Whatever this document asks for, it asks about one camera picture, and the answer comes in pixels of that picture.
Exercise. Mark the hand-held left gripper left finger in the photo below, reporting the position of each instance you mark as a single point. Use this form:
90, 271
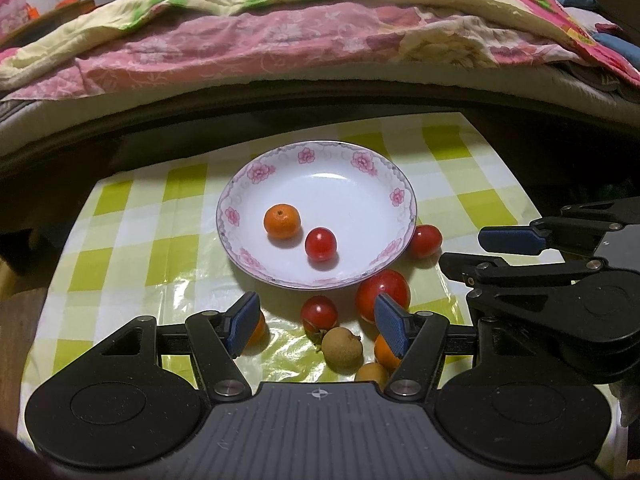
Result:
245, 322

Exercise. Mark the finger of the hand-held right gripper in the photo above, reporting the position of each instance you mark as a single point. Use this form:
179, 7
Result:
505, 240
480, 270

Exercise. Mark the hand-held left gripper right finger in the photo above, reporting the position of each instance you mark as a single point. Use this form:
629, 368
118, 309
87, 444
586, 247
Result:
390, 325

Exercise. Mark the mandarin orange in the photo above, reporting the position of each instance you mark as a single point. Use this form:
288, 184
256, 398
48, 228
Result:
282, 221
259, 330
382, 352

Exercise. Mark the large red tomato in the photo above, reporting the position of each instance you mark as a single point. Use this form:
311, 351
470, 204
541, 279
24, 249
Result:
385, 285

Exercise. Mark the brown longan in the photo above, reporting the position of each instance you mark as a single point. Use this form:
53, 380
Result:
341, 347
371, 374

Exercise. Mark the white floral rimmed plate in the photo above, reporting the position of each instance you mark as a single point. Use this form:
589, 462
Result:
350, 200

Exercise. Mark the medium red tomato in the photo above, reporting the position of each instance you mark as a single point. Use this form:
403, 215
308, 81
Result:
426, 241

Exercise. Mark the small red tomato with stem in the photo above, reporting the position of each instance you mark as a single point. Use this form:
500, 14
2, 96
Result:
319, 312

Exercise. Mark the green white checkered tablecloth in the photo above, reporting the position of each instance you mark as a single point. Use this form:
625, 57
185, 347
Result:
150, 260

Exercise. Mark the white mattress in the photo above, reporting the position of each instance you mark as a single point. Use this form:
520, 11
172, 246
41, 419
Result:
300, 86

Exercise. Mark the pink floral blanket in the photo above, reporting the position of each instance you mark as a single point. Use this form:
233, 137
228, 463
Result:
225, 45

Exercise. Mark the pink patterned cloth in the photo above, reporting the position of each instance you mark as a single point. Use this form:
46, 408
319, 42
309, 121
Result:
12, 5

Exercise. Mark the dark bed frame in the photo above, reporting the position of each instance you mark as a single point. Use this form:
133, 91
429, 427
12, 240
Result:
300, 110

